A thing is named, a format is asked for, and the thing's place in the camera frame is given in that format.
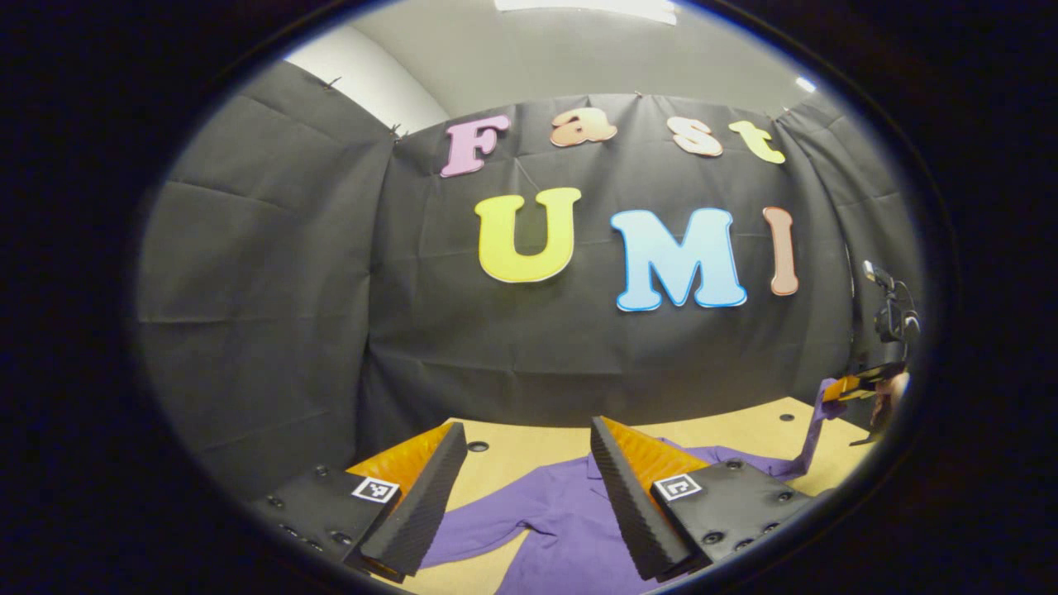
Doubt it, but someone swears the black backdrop cloth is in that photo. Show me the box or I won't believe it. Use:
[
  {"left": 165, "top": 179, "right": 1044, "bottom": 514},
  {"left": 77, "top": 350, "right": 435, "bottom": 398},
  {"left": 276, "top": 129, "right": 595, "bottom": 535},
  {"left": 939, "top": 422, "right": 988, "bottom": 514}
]
[{"left": 136, "top": 59, "right": 925, "bottom": 505}]

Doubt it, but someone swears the long ceiling light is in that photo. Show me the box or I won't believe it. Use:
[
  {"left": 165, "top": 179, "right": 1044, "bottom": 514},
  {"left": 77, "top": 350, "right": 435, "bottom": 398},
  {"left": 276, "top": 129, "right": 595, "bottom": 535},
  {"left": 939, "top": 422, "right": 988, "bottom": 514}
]
[{"left": 494, "top": 0, "right": 679, "bottom": 26}]

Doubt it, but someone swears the purple button-up garment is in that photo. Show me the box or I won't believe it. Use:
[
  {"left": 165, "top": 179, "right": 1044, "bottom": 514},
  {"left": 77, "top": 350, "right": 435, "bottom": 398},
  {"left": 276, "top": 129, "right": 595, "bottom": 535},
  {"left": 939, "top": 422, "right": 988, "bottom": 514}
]
[{"left": 420, "top": 378, "right": 848, "bottom": 594}]

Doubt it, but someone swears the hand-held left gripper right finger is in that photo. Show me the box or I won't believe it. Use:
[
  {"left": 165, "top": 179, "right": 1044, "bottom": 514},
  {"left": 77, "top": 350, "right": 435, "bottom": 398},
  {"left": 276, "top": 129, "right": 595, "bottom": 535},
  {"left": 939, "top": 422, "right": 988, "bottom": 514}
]
[{"left": 589, "top": 416, "right": 817, "bottom": 581}]

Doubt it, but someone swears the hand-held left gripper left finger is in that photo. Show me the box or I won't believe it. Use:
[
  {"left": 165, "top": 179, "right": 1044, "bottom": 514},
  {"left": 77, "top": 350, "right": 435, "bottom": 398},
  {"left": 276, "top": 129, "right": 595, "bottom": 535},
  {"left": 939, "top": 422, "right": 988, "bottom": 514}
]
[{"left": 250, "top": 421, "right": 469, "bottom": 578}]

